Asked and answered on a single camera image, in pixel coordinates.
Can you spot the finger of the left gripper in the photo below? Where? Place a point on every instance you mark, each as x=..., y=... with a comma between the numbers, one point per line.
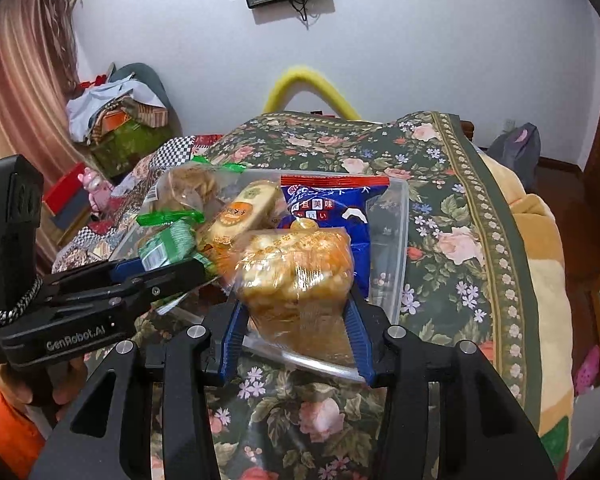
x=125, y=269

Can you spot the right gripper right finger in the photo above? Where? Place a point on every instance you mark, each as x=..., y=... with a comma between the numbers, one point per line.
x=484, y=433

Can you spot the green snack packet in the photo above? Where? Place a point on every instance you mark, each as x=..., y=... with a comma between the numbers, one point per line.
x=174, y=242

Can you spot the clear plastic storage box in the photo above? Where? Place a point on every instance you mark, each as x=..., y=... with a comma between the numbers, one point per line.
x=386, y=214

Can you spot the clear bag golden puffs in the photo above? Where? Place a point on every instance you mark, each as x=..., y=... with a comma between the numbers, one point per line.
x=295, y=284

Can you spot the blue snack bag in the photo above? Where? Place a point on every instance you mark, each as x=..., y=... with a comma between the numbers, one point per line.
x=336, y=202

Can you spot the clear bag of cookies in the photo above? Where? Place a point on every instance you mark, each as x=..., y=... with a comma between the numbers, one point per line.
x=195, y=185

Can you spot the orange label cake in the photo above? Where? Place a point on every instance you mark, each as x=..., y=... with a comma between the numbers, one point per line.
x=255, y=207

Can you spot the person's left hand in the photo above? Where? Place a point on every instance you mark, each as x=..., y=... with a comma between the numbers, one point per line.
x=19, y=389

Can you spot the patchwork checkered quilt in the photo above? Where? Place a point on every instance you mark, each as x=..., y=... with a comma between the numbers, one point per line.
x=100, y=240

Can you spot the dark blue box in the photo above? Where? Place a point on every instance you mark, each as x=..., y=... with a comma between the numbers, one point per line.
x=72, y=211

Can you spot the pink pig toy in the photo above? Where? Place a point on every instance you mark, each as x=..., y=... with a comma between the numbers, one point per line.
x=98, y=189

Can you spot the red box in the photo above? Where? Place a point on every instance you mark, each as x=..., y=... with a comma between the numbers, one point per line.
x=60, y=193

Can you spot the green floral bedspread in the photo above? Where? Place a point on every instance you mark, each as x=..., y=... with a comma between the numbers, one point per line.
x=451, y=265

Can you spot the beige blanket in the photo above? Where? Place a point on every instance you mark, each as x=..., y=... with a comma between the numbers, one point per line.
x=543, y=245

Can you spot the pile of clothes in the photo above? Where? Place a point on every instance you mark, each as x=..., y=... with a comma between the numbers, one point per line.
x=119, y=123

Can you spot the pink slipper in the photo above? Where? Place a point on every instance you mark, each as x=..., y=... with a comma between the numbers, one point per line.
x=587, y=373

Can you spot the grey chair back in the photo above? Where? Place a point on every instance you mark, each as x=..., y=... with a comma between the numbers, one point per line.
x=148, y=76

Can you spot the striped brown curtain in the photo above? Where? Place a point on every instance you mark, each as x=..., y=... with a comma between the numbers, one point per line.
x=38, y=76

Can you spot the grey backpack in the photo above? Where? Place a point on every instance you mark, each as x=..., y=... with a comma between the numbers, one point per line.
x=519, y=150

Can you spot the yellow foam bed rail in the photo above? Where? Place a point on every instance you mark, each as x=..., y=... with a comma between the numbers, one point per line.
x=303, y=79

